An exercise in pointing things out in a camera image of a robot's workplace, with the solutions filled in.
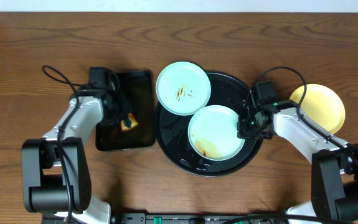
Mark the yellow green sponge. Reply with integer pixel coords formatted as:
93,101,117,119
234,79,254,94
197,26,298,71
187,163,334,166
120,113,138,131

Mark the mint plate with sauce smear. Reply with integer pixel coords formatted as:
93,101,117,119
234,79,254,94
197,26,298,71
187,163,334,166
187,105,245,161

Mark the yellow plate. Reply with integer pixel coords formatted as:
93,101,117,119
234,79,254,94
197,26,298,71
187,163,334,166
301,84,346,134

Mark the mint plate with crumbs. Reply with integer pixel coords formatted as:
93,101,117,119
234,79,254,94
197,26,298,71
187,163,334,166
156,62,212,116

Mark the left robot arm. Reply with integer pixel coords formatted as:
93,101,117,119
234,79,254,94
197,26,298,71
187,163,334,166
21,90,117,223

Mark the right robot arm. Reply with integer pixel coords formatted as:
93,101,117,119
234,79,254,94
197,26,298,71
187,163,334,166
237,102,358,223

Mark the rectangular black tray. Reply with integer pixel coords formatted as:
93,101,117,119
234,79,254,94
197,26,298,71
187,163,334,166
95,70,155,151

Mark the round black tray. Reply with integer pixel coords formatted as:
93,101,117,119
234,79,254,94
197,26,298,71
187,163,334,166
154,72,263,177

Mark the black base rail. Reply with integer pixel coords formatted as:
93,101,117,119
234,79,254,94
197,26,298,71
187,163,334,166
41,212,323,224

